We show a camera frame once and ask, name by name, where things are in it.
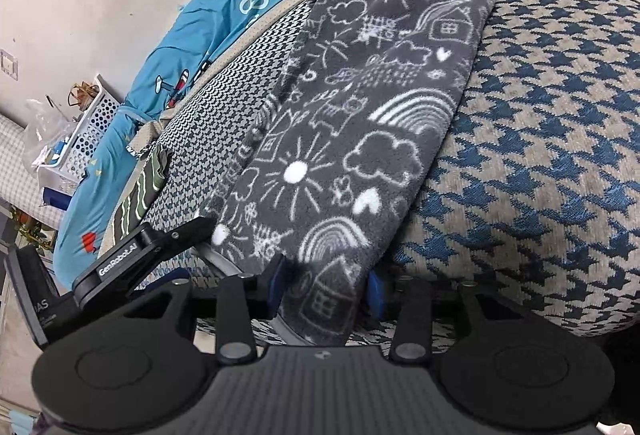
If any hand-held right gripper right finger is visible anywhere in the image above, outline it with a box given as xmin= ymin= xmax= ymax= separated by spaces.
xmin=367 ymin=266 xmax=531 ymax=364

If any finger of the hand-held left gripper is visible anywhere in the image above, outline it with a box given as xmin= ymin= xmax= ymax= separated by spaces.
xmin=72 ymin=217 xmax=217 ymax=311

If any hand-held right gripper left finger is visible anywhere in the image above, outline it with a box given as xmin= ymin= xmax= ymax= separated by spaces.
xmin=120 ymin=260 xmax=288 ymax=363

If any grey doodle print fleece jacket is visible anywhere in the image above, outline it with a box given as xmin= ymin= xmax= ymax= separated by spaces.
xmin=200 ymin=0 xmax=498 ymax=348

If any green grey striped folded shirt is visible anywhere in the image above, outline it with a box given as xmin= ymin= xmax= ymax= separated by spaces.
xmin=111 ymin=150 xmax=173 ymax=246

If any white checked fabric cover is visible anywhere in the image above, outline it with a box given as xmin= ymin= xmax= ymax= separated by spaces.
xmin=0 ymin=115 xmax=63 ymax=228

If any white perforated plastic basket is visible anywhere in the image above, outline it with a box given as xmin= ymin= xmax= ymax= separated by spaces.
xmin=37 ymin=74 xmax=123 ymax=186

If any clear plastic bag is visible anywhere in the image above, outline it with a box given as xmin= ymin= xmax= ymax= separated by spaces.
xmin=22 ymin=98 xmax=76 ymax=166

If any brown item in basket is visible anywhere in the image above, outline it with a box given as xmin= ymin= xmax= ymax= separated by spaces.
xmin=70 ymin=82 xmax=101 ymax=108

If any white wall socket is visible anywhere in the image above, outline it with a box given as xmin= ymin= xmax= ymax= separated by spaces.
xmin=0 ymin=49 xmax=20 ymax=81

